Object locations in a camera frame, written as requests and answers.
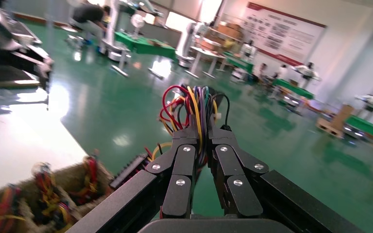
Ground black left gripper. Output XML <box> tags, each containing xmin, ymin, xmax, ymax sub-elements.
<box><xmin>0</xmin><ymin>4</ymin><xmax>54</xmax><ymax>88</ymax></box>

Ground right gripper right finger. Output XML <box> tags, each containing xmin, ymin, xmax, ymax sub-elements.
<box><xmin>207</xmin><ymin>114</ymin><xmax>270</xmax><ymax>217</ymax></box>

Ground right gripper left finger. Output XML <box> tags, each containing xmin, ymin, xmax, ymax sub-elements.
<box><xmin>146</xmin><ymin>114</ymin><xmax>202</xmax><ymax>220</ymax></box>

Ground grey power supply colourful wires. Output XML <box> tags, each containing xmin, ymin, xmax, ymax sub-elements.
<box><xmin>111</xmin><ymin>84</ymin><xmax>232</xmax><ymax>190</ymax></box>

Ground person in black shirt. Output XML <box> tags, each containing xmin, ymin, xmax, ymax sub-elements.
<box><xmin>70</xmin><ymin>3</ymin><xmax>112</xmax><ymax>34</ymax></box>

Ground brown cardboard divider box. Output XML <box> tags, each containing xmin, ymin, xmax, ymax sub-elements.
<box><xmin>0</xmin><ymin>157</ymin><xmax>115</xmax><ymax>233</ymax></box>

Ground green cloth table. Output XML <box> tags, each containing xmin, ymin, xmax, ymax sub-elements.
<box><xmin>225</xmin><ymin>53</ymin><xmax>254</xmax><ymax>74</ymax></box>
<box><xmin>345</xmin><ymin>115</ymin><xmax>373</xmax><ymax>145</ymax></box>
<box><xmin>114</xmin><ymin>31</ymin><xmax>177</xmax><ymax>61</ymax></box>
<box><xmin>271</xmin><ymin>79</ymin><xmax>315</xmax><ymax>100</ymax></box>

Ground wooden pallet crate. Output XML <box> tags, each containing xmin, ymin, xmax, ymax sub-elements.
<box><xmin>316</xmin><ymin>104</ymin><xmax>355</xmax><ymax>139</ymax></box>

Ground white table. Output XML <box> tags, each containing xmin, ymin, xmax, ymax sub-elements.
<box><xmin>186</xmin><ymin>45</ymin><xmax>228</xmax><ymax>80</ymax></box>

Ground stacked cardboard boxes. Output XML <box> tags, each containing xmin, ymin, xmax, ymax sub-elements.
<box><xmin>215</xmin><ymin>23</ymin><xmax>245</xmax><ymax>42</ymax></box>

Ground power supply with wire bundle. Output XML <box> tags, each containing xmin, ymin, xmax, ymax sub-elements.
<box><xmin>0</xmin><ymin>184</ymin><xmax>27</xmax><ymax>233</ymax></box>
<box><xmin>74</xmin><ymin>156</ymin><xmax>110</xmax><ymax>205</ymax></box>
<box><xmin>33</xmin><ymin>162</ymin><xmax>75</xmax><ymax>226</ymax></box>

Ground white wall poster board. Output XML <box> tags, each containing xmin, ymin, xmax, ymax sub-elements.
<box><xmin>237</xmin><ymin>1</ymin><xmax>327</xmax><ymax>67</ymax></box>

